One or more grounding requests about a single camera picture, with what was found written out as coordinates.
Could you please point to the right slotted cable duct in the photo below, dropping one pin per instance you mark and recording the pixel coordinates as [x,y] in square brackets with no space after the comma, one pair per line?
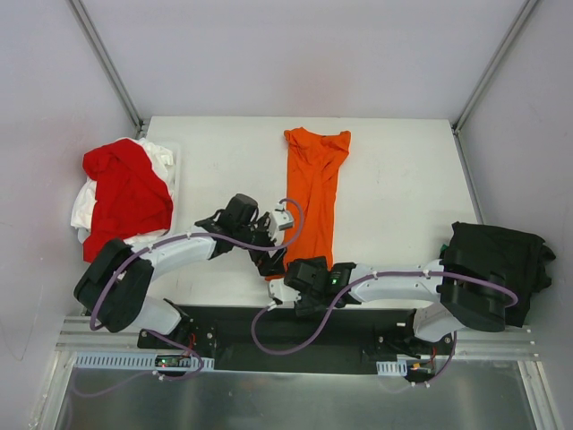
[392,368]

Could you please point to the white t-shirt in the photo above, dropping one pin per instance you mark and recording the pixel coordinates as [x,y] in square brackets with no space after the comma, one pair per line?
[165,158]

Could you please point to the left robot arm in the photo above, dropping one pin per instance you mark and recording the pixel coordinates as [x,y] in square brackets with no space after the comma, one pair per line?
[114,288]

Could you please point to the left aluminium frame post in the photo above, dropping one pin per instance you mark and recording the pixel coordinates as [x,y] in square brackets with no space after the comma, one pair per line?
[100,51]

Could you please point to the aluminium frame post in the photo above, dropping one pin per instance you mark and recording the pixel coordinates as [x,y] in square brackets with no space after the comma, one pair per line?
[100,51]
[507,42]

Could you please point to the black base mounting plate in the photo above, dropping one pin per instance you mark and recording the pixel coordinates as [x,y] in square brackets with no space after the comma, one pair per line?
[352,342]

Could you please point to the orange t-shirt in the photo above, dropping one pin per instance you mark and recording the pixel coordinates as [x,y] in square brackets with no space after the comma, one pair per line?
[313,163]

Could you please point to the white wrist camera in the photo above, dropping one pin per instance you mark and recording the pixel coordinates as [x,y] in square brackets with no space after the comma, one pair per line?
[280,220]
[280,294]

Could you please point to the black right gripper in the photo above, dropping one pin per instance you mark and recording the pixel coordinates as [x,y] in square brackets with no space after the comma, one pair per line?
[292,279]

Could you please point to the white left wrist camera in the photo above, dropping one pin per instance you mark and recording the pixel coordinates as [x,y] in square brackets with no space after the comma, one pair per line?
[280,220]

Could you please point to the slotted cable duct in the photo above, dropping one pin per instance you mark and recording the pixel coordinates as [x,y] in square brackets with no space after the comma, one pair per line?
[392,368]
[141,361]

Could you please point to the left slotted cable duct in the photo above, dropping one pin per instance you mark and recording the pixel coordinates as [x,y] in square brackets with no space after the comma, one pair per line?
[141,361]

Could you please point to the right aluminium frame post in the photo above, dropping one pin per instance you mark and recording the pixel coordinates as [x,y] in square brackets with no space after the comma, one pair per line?
[507,42]

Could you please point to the black t-shirt stack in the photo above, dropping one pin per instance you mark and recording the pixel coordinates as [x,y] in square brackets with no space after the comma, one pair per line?
[509,258]

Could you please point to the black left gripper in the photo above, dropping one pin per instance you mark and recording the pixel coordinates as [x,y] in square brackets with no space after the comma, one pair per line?
[260,250]

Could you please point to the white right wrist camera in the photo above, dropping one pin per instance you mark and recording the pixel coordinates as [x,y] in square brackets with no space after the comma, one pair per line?
[280,294]

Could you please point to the red t-shirt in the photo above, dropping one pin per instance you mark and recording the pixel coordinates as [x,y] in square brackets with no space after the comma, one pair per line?
[130,198]

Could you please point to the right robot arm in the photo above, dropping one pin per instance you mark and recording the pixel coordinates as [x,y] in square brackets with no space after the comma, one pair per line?
[427,324]

